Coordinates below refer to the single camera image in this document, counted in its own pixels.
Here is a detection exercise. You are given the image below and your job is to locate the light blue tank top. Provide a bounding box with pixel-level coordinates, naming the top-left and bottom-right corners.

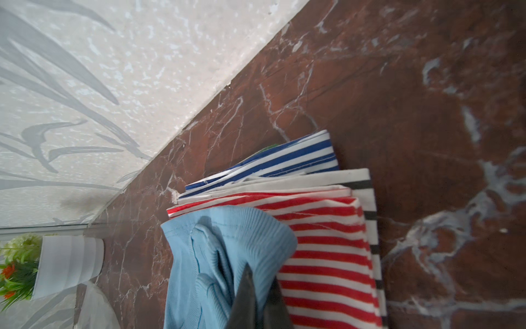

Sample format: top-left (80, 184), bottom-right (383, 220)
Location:
top-left (161, 206), bottom-right (297, 328)

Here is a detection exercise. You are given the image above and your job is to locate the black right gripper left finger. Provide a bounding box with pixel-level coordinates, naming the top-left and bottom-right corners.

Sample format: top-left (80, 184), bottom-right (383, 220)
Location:
top-left (225, 264), bottom-right (257, 329)

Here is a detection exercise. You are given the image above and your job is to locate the clear vacuum bag blue zipper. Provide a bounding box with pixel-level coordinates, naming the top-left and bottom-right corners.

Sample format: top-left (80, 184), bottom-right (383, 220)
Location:
top-left (74, 282), bottom-right (121, 329)

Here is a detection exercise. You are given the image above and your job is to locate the red striped garment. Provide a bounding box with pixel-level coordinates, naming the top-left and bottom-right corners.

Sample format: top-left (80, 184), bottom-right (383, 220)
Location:
top-left (167, 185), bottom-right (383, 328)

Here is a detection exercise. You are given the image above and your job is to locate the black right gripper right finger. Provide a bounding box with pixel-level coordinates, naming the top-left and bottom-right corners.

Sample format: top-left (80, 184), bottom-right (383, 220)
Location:
top-left (263, 278), bottom-right (294, 329)

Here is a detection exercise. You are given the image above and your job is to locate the blue striped tank top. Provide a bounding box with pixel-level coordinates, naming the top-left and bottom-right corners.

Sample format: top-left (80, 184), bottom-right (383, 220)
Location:
top-left (179, 130), bottom-right (339, 200)

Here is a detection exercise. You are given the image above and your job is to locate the white pot with plant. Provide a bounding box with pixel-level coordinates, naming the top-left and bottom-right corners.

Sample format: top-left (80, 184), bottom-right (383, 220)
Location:
top-left (1, 233), bottom-right (105, 311)

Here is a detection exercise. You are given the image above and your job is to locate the black striped garment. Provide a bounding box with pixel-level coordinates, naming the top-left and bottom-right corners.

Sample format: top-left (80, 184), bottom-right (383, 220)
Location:
top-left (176, 169), bottom-right (388, 328)

